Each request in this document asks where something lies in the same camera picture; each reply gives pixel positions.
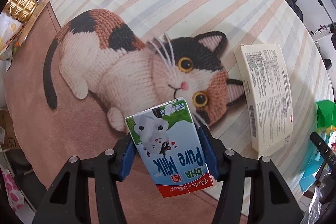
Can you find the weight bench with barbell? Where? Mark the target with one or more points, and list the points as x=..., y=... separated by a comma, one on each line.
x=324, y=30

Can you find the blue white milk carton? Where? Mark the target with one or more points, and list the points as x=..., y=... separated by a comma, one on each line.
x=167, y=141

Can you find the pink floral bag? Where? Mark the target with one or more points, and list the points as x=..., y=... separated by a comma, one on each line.
x=15, y=197

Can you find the gold liquor bottle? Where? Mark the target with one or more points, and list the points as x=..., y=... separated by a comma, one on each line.
x=20, y=10

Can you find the cardboard box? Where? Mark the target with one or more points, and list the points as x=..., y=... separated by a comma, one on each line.
x=8, y=138

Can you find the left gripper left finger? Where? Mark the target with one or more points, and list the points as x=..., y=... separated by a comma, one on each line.
x=67, y=199

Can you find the yellow snack bag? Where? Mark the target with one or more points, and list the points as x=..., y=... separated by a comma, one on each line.
x=11, y=30

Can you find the cat pattern table mat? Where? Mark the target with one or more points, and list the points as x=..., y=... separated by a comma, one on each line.
x=88, y=64

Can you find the cream flat printed box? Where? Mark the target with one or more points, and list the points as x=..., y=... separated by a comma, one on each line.
x=268, y=93

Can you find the green blue plastic wrapper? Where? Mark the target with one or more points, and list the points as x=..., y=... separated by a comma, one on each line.
x=325, y=128

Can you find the brown paper packet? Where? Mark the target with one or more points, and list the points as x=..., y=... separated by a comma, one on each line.
x=30, y=23

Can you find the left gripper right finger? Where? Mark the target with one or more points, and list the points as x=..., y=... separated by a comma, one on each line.
x=271, y=200

